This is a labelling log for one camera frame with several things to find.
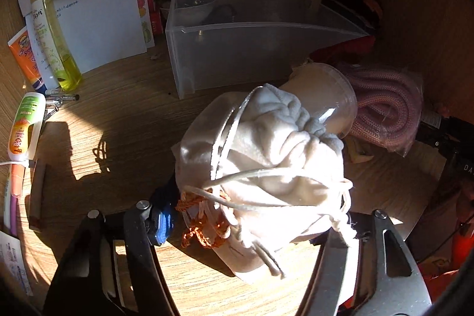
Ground white drawstring cloth bag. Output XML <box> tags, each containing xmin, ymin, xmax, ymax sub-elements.
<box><xmin>173</xmin><ymin>84</ymin><xmax>356</xmax><ymax>281</ymax></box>

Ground printed receipt paper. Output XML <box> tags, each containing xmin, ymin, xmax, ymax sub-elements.
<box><xmin>1</xmin><ymin>232</ymin><xmax>33</xmax><ymax>297</ymax></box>

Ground pink purple pen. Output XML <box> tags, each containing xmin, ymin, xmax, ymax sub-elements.
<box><xmin>3</xmin><ymin>163</ymin><xmax>26</xmax><ymax>237</ymax></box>

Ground white green lotion tube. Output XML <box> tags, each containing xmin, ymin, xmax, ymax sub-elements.
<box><xmin>7</xmin><ymin>92</ymin><xmax>46</xmax><ymax>162</ymax></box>

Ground metal nail clippers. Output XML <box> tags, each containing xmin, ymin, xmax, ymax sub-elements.
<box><xmin>43</xmin><ymin>89</ymin><xmax>79</xmax><ymax>122</ymax></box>

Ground yellow green spray bottle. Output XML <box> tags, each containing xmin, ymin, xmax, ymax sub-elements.
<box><xmin>31</xmin><ymin>0</ymin><xmax>82</xmax><ymax>92</ymax></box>

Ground orange sunscreen tube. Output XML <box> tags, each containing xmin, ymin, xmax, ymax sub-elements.
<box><xmin>8</xmin><ymin>26</ymin><xmax>47</xmax><ymax>94</ymax></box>

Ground clear plastic storage bin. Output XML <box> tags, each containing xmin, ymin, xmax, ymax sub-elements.
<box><xmin>166</xmin><ymin>0</ymin><xmax>366</xmax><ymax>98</ymax></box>

